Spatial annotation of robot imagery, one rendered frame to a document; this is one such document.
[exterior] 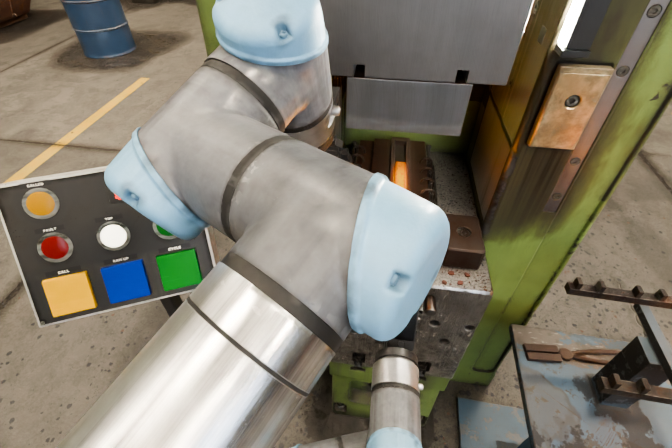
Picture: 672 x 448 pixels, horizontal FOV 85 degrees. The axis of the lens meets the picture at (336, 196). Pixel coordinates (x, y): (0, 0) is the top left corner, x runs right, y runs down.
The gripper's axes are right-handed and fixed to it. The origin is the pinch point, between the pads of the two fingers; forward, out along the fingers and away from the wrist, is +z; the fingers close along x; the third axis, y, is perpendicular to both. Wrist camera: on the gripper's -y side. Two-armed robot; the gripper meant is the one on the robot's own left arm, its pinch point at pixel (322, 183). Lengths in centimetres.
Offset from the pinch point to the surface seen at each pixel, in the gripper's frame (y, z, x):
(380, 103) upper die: -15.2, -0.5, 7.8
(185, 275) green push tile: 14.2, 20.7, -28.4
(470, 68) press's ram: -18.3, -6.5, 20.9
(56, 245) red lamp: 13, 11, -49
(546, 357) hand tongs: 20, 53, 55
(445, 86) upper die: -16.9, -3.7, 17.8
